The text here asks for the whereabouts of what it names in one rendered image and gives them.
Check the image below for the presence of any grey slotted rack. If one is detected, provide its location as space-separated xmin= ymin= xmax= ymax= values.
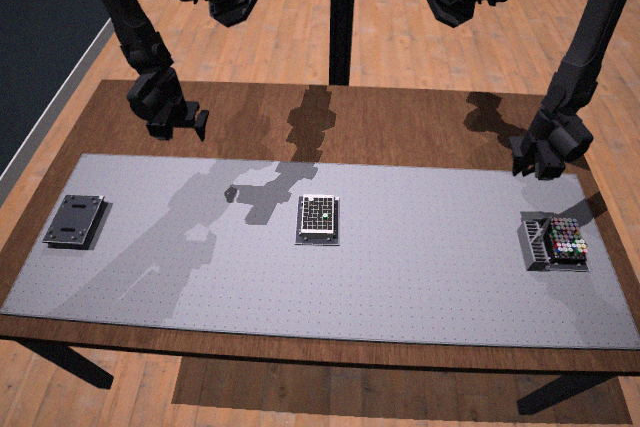
xmin=517 ymin=221 xmax=549 ymax=271

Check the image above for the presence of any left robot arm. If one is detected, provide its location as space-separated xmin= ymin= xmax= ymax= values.
xmin=435 ymin=0 xmax=627 ymax=181

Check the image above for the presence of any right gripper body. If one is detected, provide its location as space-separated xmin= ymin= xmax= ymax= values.
xmin=167 ymin=91 xmax=207 ymax=129

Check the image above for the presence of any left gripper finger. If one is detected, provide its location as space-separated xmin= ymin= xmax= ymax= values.
xmin=512 ymin=160 xmax=527 ymax=177
xmin=522 ymin=165 xmax=535 ymax=177

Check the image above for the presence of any black vial rack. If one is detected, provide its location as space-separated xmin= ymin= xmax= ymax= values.
xmin=539 ymin=218 xmax=587 ymax=265

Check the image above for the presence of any white tube carrier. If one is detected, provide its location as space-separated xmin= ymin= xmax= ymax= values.
xmin=301 ymin=194 xmax=334 ymax=239

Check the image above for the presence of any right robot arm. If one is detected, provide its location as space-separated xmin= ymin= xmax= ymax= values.
xmin=102 ymin=0 xmax=249 ymax=141

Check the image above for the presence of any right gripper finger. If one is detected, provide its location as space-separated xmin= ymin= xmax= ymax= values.
xmin=195 ymin=110 xmax=209 ymax=142

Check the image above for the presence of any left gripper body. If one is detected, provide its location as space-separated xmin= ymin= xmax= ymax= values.
xmin=508 ymin=127 xmax=547 ymax=165

